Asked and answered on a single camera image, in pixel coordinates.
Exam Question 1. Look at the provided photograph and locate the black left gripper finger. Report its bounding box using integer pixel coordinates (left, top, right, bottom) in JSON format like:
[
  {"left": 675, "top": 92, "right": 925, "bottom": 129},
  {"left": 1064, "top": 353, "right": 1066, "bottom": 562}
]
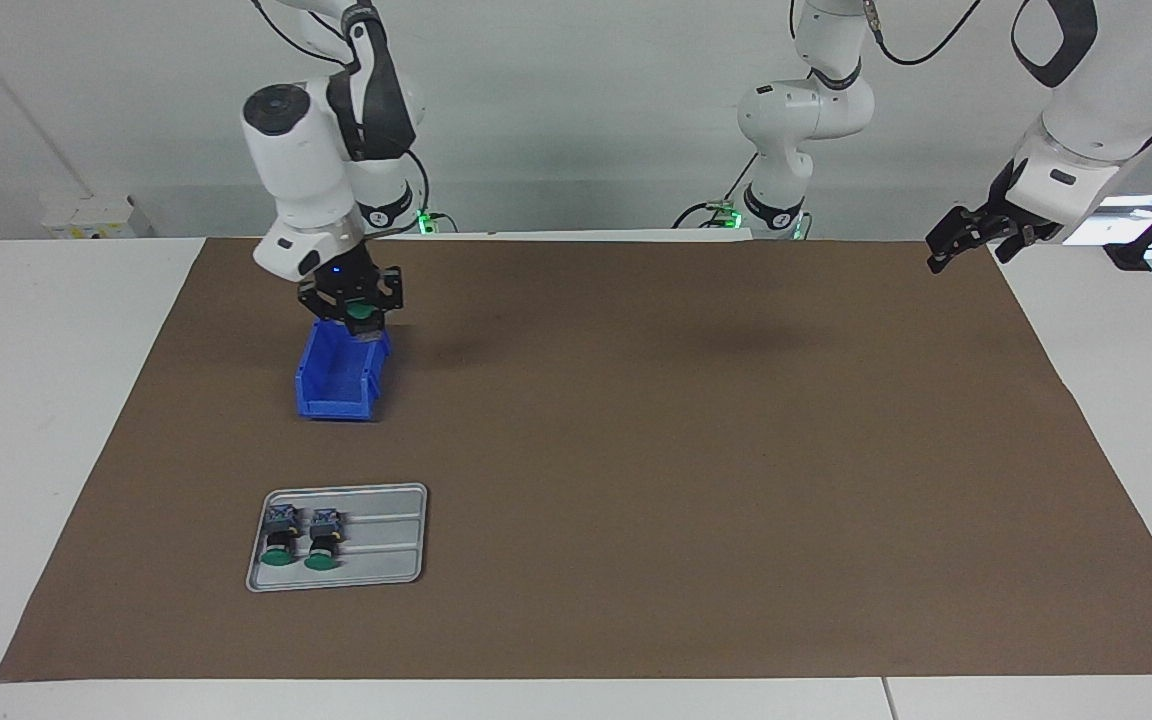
[
  {"left": 926, "top": 205, "right": 999, "bottom": 274},
  {"left": 996, "top": 218, "right": 1059, "bottom": 263}
]

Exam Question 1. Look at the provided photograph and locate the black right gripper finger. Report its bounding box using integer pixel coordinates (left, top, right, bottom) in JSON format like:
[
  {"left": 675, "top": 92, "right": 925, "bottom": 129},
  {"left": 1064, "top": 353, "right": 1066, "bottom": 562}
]
[
  {"left": 298, "top": 280, "right": 352, "bottom": 336},
  {"left": 371, "top": 265, "right": 405, "bottom": 341}
]

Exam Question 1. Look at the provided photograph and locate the green mushroom push button switch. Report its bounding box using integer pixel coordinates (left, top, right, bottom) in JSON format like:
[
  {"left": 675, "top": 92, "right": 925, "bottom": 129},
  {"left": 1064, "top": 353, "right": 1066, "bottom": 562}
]
[
  {"left": 302, "top": 508, "right": 345, "bottom": 572},
  {"left": 261, "top": 505, "right": 302, "bottom": 569},
  {"left": 346, "top": 302, "right": 387, "bottom": 346}
]

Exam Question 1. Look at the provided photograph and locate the blue plastic storage bin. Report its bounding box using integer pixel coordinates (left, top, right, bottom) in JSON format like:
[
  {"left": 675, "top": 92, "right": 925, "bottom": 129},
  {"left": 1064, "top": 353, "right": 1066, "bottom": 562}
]
[{"left": 294, "top": 320, "right": 392, "bottom": 422}]

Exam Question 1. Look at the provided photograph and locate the silver metal tray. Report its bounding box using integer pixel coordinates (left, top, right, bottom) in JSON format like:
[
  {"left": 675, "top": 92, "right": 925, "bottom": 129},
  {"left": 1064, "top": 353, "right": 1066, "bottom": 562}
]
[{"left": 245, "top": 483, "right": 429, "bottom": 593}]

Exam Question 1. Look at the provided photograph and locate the brown table mat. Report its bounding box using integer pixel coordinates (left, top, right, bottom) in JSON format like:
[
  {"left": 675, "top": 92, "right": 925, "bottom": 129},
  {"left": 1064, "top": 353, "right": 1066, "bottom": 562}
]
[{"left": 0, "top": 237, "right": 1152, "bottom": 683}]

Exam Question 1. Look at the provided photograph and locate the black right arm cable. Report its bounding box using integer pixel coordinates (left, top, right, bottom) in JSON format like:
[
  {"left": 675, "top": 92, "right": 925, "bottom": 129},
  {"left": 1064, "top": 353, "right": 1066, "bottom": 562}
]
[{"left": 251, "top": 0, "right": 432, "bottom": 236}]

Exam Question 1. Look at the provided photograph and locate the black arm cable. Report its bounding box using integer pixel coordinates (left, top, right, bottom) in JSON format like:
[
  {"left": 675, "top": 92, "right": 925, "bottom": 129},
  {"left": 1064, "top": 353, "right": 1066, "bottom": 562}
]
[
  {"left": 861, "top": 0, "right": 982, "bottom": 67},
  {"left": 251, "top": 0, "right": 432, "bottom": 236}
]

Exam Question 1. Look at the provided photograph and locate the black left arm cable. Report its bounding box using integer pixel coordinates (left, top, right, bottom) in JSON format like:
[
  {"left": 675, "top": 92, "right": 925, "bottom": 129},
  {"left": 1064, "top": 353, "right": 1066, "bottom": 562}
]
[{"left": 861, "top": 0, "right": 982, "bottom": 67}]

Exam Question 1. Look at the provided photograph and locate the white wall box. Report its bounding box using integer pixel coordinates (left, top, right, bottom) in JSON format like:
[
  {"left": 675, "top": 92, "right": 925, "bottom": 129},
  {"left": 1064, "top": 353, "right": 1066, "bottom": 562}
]
[{"left": 39, "top": 195, "right": 154, "bottom": 240}]

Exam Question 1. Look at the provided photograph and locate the black base power cable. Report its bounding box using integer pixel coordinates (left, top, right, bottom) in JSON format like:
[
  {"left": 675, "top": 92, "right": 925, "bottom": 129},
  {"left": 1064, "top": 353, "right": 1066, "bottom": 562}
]
[{"left": 673, "top": 155, "right": 762, "bottom": 231}]

